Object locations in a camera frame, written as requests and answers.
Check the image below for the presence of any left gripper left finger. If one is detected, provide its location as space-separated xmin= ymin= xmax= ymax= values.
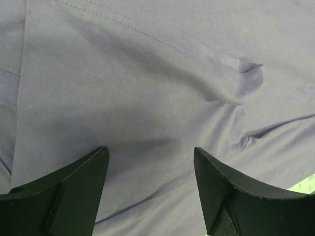
xmin=0 ymin=147 xmax=109 ymax=236

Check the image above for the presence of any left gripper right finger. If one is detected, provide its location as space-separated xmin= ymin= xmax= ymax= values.
xmin=193 ymin=147 xmax=315 ymax=236

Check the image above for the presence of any purple t-shirt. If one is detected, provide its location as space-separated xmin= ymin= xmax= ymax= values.
xmin=0 ymin=0 xmax=315 ymax=236

